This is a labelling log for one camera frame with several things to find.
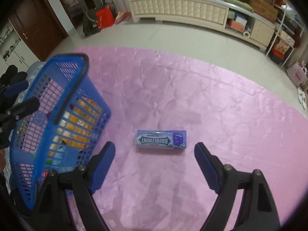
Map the dark wooden door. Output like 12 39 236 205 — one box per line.
8 0 69 62

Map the red paper bag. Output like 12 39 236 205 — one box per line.
95 5 115 29

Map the black bag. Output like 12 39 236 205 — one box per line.
82 8 101 38

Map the pink broom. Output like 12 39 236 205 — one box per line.
115 0 133 24

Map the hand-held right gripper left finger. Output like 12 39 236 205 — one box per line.
30 141 115 231

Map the purple gum box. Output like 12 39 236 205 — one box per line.
136 129 187 150

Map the blue plastic basket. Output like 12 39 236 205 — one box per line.
8 53 112 211

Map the cream tv cabinet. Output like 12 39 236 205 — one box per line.
128 0 277 51

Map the white drawer cabinet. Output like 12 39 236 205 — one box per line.
0 20 40 70

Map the yellow box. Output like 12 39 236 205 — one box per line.
280 30 295 45

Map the brown cardboard box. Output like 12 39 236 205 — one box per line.
248 0 280 23

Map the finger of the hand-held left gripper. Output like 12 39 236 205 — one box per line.
0 97 40 135
0 80 29 97

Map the grey crown print cloth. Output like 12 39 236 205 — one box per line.
24 61 52 85

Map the orange flat box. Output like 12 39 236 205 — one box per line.
227 20 246 32

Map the green flat cushion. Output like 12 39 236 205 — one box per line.
223 0 254 11

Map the pink tote bag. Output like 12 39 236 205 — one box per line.
286 61 308 86

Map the yellow snack packet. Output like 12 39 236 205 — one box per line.
60 96 104 150

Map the white metal shelf rack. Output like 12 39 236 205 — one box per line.
266 3 305 68

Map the dark cloth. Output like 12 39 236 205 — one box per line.
0 65 27 85

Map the pink quilted table cover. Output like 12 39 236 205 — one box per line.
65 46 308 231

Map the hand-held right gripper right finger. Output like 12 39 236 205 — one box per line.
194 142 282 231

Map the red yellow package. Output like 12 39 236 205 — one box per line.
273 40 289 56

